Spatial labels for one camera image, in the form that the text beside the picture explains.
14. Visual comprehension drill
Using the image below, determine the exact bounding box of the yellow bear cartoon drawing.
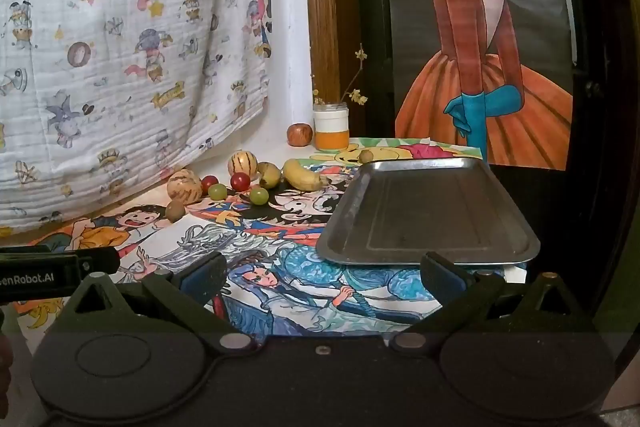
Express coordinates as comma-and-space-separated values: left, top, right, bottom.
309, 136, 487, 168

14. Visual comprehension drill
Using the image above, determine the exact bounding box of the metal tray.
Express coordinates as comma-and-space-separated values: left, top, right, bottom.
315, 157, 542, 267

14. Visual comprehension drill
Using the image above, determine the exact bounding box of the orange and white glass jar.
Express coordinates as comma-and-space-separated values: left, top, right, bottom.
312, 102, 350, 151

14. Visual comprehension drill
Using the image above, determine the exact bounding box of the yellow flower twig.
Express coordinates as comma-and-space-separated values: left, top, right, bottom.
312, 43, 369, 108

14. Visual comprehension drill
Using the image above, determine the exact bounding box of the long yellow banana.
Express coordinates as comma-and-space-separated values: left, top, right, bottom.
283, 158, 333, 191

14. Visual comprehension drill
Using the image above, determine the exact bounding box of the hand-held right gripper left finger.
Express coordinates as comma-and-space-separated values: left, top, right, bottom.
62, 252, 256, 353

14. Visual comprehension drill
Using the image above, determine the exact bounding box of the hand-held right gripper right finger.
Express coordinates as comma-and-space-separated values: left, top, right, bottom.
387, 252, 583, 353

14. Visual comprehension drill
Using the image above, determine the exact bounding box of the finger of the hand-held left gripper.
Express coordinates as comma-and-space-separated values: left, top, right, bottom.
77, 248, 122, 279

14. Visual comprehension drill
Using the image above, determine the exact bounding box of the short yellow banana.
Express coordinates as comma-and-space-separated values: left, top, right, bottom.
256, 162, 282, 189

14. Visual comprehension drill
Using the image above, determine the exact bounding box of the red apple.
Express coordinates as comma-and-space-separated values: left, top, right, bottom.
286, 123, 314, 146

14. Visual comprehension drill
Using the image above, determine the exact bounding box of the wall poster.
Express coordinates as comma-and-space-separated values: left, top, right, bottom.
380, 0, 574, 171

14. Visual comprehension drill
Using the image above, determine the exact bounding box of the orange-clothed children drawing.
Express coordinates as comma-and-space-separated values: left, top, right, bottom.
15, 202, 188, 260

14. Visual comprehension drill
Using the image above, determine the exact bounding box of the printed blanket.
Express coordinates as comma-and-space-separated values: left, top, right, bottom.
0, 0, 273, 230

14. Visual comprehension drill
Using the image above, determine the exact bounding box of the striped pepino melon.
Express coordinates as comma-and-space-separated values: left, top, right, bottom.
166, 169, 203, 208
228, 150, 259, 179

